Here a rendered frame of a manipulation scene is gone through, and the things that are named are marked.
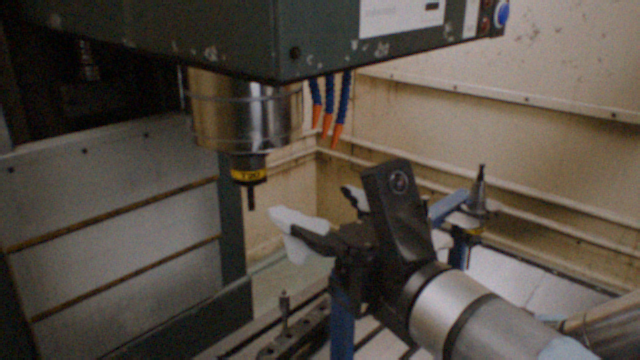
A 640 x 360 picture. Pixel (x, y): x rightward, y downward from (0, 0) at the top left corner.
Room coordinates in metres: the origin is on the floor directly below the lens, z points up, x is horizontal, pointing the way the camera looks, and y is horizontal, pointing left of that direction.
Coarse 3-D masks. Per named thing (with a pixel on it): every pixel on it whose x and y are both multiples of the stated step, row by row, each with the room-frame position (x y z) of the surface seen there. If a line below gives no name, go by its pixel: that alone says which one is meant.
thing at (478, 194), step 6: (474, 180) 0.98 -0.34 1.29; (474, 186) 0.98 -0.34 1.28; (480, 186) 0.97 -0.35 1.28; (486, 186) 0.98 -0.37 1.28; (474, 192) 0.97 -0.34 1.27; (480, 192) 0.97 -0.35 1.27; (486, 192) 0.98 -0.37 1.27; (468, 198) 0.98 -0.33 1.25; (474, 198) 0.97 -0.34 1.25; (480, 198) 0.97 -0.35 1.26; (486, 198) 0.98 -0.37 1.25; (468, 204) 0.98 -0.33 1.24; (474, 204) 0.97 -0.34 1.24; (480, 204) 0.97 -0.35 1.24; (486, 204) 0.97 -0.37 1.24; (474, 210) 0.97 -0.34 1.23; (480, 210) 0.96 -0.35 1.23
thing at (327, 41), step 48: (48, 0) 0.75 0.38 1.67; (96, 0) 0.65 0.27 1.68; (144, 0) 0.57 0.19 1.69; (192, 0) 0.50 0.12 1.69; (240, 0) 0.45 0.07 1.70; (288, 0) 0.44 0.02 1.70; (336, 0) 0.48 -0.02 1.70; (480, 0) 0.68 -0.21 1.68; (144, 48) 0.58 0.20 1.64; (192, 48) 0.51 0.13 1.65; (240, 48) 0.46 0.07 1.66; (288, 48) 0.44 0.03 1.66; (336, 48) 0.48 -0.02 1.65; (384, 48) 0.54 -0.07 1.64; (432, 48) 0.62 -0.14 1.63
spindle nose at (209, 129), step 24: (192, 72) 0.60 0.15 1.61; (192, 96) 0.60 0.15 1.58; (216, 96) 0.58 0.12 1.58; (240, 96) 0.58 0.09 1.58; (264, 96) 0.59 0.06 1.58; (288, 96) 0.61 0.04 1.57; (192, 120) 0.60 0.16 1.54; (216, 120) 0.58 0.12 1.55; (240, 120) 0.58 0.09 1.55; (264, 120) 0.58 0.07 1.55; (288, 120) 0.61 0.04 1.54; (216, 144) 0.58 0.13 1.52; (240, 144) 0.58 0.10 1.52; (264, 144) 0.59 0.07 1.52; (288, 144) 0.61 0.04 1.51
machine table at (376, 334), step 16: (320, 288) 1.13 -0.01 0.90; (304, 304) 1.07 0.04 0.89; (256, 320) 0.99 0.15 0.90; (272, 320) 0.99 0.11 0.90; (288, 320) 0.99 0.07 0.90; (368, 320) 1.00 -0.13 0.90; (240, 336) 0.94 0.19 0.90; (256, 336) 0.95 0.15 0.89; (272, 336) 0.94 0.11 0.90; (320, 336) 0.94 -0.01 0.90; (368, 336) 0.95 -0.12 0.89; (384, 336) 0.94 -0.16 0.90; (208, 352) 0.89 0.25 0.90; (224, 352) 0.89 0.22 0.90; (240, 352) 0.89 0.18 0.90; (256, 352) 0.88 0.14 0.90; (304, 352) 0.88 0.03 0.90; (320, 352) 0.88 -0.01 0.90; (368, 352) 0.88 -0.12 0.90; (384, 352) 0.89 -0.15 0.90; (400, 352) 0.89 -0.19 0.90; (416, 352) 0.89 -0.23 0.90
